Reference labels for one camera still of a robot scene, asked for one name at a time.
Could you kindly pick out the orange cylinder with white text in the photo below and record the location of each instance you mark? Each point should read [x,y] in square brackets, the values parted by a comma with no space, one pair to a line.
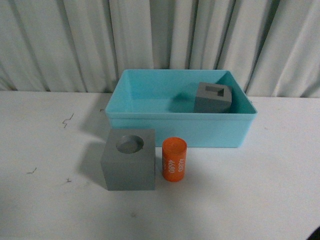
[174,152]

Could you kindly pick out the gray block with round hole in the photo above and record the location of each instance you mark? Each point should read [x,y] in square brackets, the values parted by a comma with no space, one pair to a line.
[129,160]

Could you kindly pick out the gray block with square hole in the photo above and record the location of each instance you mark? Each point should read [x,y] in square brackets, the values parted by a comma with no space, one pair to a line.
[213,98]

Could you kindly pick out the light blue plastic box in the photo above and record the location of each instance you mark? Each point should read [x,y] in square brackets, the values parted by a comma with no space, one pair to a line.
[164,100]

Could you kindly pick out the pale gray-green curtain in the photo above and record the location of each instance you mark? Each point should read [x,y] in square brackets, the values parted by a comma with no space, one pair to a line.
[272,47]

